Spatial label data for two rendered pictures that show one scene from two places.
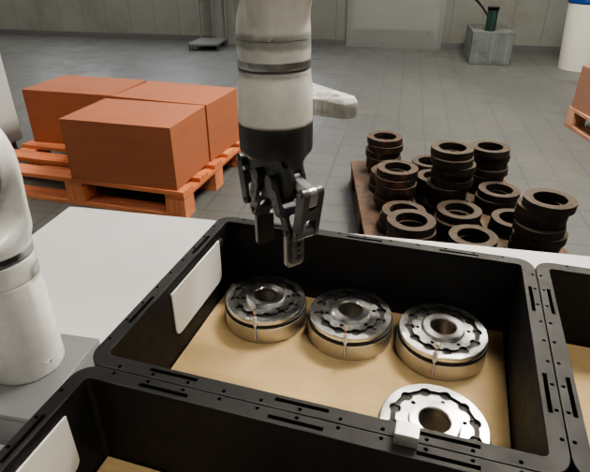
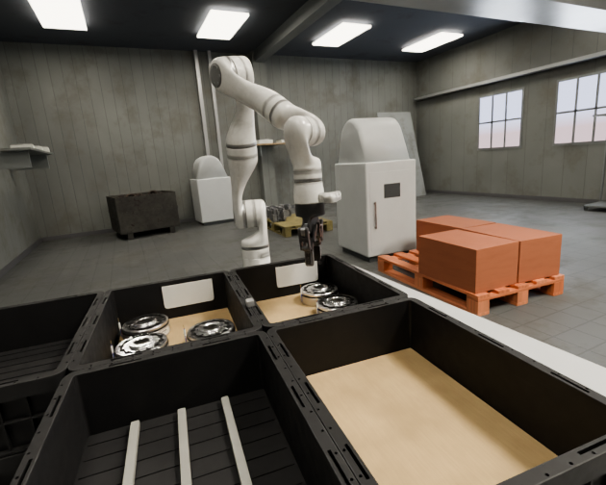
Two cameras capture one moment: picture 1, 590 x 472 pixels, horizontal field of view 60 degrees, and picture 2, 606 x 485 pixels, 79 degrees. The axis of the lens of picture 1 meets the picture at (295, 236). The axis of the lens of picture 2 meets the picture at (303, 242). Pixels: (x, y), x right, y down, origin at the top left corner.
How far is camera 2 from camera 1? 72 cm
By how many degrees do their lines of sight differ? 53
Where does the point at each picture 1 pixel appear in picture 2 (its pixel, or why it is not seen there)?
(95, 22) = (514, 188)
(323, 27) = not seen: outside the picture
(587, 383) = (397, 369)
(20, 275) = (256, 255)
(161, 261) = not seen: hidden behind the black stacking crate
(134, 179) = (450, 280)
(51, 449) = (203, 285)
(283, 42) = (298, 171)
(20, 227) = (260, 238)
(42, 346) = not seen: hidden behind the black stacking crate
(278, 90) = (297, 189)
